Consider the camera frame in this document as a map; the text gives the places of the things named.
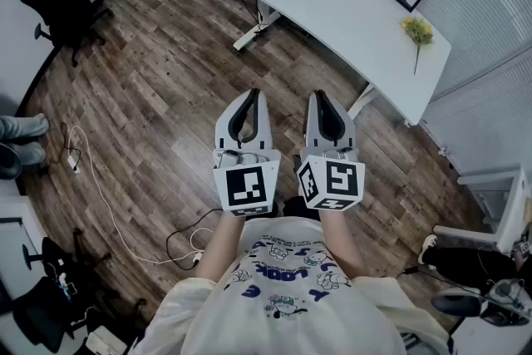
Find white desk leg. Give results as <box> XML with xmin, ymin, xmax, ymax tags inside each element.
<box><xmin>347</xmin><ymin>82</ymin><xmax>377</xmax><ymax>121</ymax></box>
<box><xmin>232</xmin><ymin>0</ymin><xmax>283</xmax><ymax>52</ymax></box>

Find black floor cable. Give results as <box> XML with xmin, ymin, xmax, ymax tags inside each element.
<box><xmin>165</xmin><ymin>207</ymin><xmax>225</xmax><ymax>272</ymax></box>

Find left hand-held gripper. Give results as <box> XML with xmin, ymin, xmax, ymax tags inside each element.
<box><xmin>212</xmin><ymin>88</ymin><xmax>282</xmax><ymax>218</ymax></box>

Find yellow artificial flower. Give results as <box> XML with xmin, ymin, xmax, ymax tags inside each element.
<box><xmin>399</xmin><ymin>15</ymin><xmax>435</xmax><ymax>76</ymax></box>

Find black swivel chair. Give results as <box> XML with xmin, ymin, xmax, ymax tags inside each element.
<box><xmin>11</xmin><ymin>227</ymin><xmax>147</xmax><ymax>354</ymax></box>

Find grey spare gripper device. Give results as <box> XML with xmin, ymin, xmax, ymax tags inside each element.
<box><xmin>431</xmin><ymin>278</ymin><xmax>532</xmax><ymax>328</ymax></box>

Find person's black trousers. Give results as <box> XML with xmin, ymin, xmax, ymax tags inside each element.
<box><xmin>282</xmin><ymin>197</ymin><xmax>321</xmax><ymax>219</ymax></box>

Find long white cable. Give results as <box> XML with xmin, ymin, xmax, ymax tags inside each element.
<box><xmin>68</xmin><ymin>124</ymin><xmax>204</xmax><ymax>265</ymax></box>

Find black cable with plug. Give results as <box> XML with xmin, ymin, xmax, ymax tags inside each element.
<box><xmin>396</xmin><ymin>265</ymin><xmax>485</xmax><ymax>298</ymax></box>

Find black office chair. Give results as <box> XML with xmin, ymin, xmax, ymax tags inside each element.
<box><xmin>18</xmin><ymin>0</ymin><xmax>115</xmax><ymax>68</ymax></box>

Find person's left forearm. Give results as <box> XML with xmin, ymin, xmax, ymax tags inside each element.
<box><xmin>194</xmin><ymin>211</ymin><xmax>247</xmax><ymax>284</ymax></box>

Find person's right forearm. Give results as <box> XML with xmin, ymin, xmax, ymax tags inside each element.
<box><xmin>318</xmin><ymin>206</ymin><xmax>372</xmax><ymax>284</ymax></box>

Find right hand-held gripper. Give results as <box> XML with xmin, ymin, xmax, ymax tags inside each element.
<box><xmin>295</xmin><ymin>90</ymin><xmax>367</xmax><ymax>213</ymax></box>

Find white metal rack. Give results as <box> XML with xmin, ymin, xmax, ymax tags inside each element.
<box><xmin>431</xmin><ymin>165</ymin><xmax>530</xmax><ymax>255</ymax></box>

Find person's white printed shirt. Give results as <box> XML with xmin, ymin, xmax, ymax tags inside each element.
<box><xmin>132</xmin><ymin>215</ymin><xmax>455</xmax><ymax>355</ymax></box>

